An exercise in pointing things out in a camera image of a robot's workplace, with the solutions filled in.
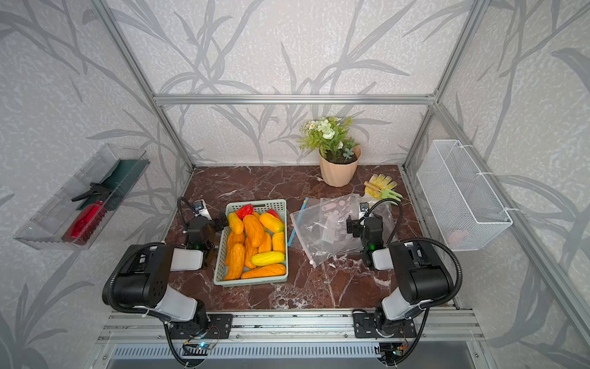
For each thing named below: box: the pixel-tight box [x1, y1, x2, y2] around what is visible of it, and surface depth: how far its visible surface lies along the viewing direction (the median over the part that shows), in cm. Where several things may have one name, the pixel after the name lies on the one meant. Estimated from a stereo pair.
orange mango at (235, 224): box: [228, 212, 245, 235], surface depth 90 cm
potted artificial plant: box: [297, 116, 362, 188], surface depth 101 cm
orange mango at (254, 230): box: [242, 213, 266, 248], surface depth 89 cm
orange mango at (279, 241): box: [272, 231, 286, 254], surface depth 91 cm
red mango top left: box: [235, 203, 255, 220], surface depth 96 cm
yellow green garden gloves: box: [364, 173, 403, 207], surface depth 114 cm
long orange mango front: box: [241, 263, 287, 280], surface depth 82 cm
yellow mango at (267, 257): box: [250, 250, 286, 266], surface depth 84 cm
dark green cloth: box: [76, 158, 150, 212], surface depth 71 cm
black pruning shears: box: [71, 182, 112, 203], surface depth 67 cm
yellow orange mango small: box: [258, 212, 285, 233], surface depth 93 cm
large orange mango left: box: [224, 242, 246, 280], surface depth 82 cm
